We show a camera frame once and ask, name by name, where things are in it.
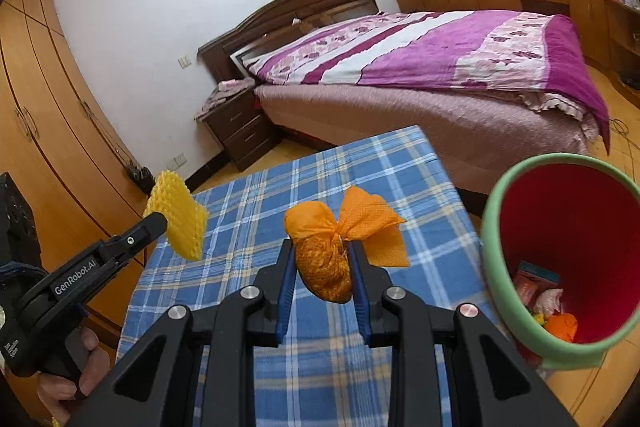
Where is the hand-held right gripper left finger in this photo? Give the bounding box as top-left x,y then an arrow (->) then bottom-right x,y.
65,238 -> 298,427

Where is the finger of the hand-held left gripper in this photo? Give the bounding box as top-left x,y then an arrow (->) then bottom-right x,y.
97,212 -> 169,266

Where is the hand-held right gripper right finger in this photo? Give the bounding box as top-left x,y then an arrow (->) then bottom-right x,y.
347,239 -> 581,427

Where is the yellow foam fruit net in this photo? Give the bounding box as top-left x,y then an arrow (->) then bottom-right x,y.
142,171 -> 210,263

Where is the pink orange small box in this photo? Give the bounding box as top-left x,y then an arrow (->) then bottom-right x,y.
512,272 -> 543,308

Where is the teal cardboard box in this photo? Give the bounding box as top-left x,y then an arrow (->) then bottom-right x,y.
515,261 -> 561,288

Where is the small orange plastic bag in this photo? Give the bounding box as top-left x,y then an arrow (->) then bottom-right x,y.
544,312 -> 578,343

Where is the red bin with green rim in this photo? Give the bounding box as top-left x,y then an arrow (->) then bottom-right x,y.
481,153 -> 640,370

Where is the person's left hand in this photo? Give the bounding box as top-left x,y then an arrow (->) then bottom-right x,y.
37,327 -> 113,423

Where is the blue plaid tablecloth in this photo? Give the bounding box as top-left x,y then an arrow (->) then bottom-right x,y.
116,125 -> 516,427

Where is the dark wooden nightstand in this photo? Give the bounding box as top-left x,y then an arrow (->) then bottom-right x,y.
197,89 -> 281,172

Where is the wooden wardrobe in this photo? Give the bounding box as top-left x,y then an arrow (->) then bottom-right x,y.
0,0 -> 151,338

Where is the pink cloth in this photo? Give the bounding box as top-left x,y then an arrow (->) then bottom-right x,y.
200,78 -> 257,118

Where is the dark wooden bed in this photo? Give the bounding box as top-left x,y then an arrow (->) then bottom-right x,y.
197,0 -> 612,195

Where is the purple floral blanket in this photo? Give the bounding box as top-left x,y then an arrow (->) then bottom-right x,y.
242,10 -> 611,152

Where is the low wooden cabinet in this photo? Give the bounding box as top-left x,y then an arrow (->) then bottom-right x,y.
392,0 -> 640,90

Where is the floor cable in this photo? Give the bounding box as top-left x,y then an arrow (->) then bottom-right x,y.
607,117 -> 636,140

